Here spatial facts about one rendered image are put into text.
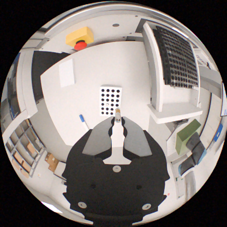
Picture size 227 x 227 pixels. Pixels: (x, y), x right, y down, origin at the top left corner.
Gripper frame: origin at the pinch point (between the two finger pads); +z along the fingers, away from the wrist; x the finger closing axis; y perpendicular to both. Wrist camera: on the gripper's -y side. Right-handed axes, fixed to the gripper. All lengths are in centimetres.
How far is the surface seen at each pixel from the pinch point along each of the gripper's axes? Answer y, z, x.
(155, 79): -6.8, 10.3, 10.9
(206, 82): -30, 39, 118
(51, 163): 297, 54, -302
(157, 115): 2.9, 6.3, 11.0
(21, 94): -10, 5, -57
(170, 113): 2.2, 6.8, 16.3
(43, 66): -28, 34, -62
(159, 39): -22.4, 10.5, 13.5
